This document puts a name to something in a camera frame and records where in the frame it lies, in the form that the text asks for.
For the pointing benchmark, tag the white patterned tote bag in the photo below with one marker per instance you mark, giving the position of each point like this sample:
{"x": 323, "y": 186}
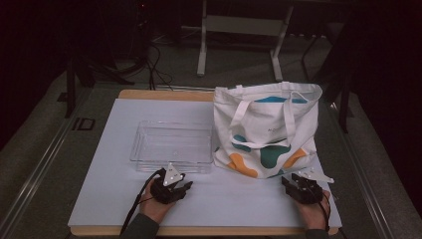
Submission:
{"x": 265, "y": 129}

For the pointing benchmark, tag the clear plastic container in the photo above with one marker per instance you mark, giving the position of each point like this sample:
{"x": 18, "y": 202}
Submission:
{"x": 172, "y": 146}

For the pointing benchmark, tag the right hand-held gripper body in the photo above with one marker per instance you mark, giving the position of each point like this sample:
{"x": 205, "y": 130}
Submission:
{"x": 308, "y": 191}

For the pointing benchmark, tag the dark chair legs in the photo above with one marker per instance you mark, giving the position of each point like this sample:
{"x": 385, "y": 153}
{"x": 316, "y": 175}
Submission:
{"x": 345, "y": 99}

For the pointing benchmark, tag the white metal stand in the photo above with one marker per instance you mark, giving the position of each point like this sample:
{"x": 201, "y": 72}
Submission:
{"x": 244, "y": 26}

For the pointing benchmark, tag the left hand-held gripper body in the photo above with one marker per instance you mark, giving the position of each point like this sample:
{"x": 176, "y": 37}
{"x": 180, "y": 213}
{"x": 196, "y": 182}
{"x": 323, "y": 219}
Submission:
{"x": 167, "y": 191}

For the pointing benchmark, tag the black metal stand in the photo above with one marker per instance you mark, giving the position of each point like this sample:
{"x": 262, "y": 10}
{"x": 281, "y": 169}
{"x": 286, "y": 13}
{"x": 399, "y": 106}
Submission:
{"x": 70, "y": 89}

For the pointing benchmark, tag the person's left hand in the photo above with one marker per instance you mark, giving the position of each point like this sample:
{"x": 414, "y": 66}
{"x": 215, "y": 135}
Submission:
{"x": 154, "y": 207}

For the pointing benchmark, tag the person's right hand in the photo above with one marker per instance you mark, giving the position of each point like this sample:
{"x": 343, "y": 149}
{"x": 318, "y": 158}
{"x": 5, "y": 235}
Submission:
{"x": 313, "y": 212}

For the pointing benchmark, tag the white table mat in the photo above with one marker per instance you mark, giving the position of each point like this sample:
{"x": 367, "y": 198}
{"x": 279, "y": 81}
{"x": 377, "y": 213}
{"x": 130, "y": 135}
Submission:
{"x": 112, "y": 186}

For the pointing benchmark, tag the metal floor rail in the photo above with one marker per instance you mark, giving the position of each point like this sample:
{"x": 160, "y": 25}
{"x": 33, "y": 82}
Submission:
{"x": 36, "y": 176}
{"x": 361, "y": 172}

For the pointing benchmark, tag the black floor plate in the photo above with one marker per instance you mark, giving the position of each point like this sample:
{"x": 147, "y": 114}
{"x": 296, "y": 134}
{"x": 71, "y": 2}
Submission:
{"x": 84, "y": 123}

